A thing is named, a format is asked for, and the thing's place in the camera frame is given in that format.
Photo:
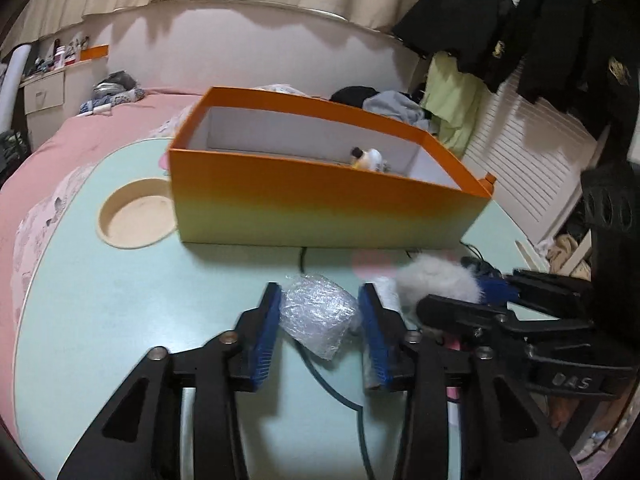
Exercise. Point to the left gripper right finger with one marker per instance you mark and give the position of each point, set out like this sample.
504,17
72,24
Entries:
504,434

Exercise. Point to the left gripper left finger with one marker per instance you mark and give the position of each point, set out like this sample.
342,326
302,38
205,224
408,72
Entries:
136,435

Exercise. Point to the white fluffy pom pom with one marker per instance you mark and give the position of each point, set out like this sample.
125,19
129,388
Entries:
429,275

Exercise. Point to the clear plastic wrap bundle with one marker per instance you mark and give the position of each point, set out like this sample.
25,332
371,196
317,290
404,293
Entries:
318,314

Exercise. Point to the cartoon figure keychain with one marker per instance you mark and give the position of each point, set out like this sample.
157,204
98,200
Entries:
371,160

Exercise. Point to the mint green lap table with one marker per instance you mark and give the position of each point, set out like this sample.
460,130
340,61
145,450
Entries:
92,311

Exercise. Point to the orange cardboard box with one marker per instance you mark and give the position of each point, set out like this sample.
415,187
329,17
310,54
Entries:
255,167

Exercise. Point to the lime green garment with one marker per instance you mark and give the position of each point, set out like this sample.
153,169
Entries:
454,99

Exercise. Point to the pink bed sheet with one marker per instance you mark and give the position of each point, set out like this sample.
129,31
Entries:
80,141

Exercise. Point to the grey clothing pile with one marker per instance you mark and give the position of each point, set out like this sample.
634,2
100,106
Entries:
393,104

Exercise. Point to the black hanging clothes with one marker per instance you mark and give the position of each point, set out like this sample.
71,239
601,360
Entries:
581,56

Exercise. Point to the black bag on floor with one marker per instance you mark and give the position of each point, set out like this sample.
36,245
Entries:
14,150

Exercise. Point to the black clothing on bed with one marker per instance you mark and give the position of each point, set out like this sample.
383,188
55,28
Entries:
353,96

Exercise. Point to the clothes heap on bed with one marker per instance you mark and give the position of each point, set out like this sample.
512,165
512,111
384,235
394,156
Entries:
117,88

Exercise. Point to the white bedside drawer unit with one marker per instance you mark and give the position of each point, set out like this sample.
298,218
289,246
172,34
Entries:
52,98

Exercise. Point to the orange box on shelf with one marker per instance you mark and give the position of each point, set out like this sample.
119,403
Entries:
93,53

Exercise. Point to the white paper roll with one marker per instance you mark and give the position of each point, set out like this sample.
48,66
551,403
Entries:
11,83

